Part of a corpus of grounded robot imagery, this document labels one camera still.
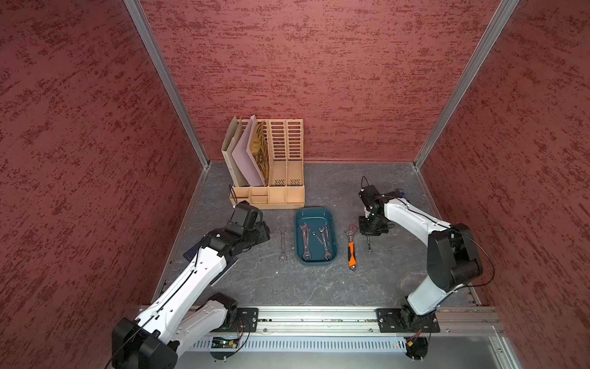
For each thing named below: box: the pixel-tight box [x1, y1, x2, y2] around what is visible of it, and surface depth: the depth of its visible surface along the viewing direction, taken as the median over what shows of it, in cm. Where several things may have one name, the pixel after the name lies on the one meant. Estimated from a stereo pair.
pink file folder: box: [231, 114, 267, 187], surface depth 92 cm
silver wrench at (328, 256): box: [318, 226, 333, 261], surface depth 91 cm
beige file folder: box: [221, 115, 249, 187], surface depth 91 cm
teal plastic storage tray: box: [295, 206, 339, 266], surface depth 94 cm
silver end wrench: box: [278, 226, 288, 263], surface depth 93 cm
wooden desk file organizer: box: [229, 118, 306, 210], surface depth 105 cm
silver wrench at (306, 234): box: [298, 222, 312, 262], surface depth 94 cm
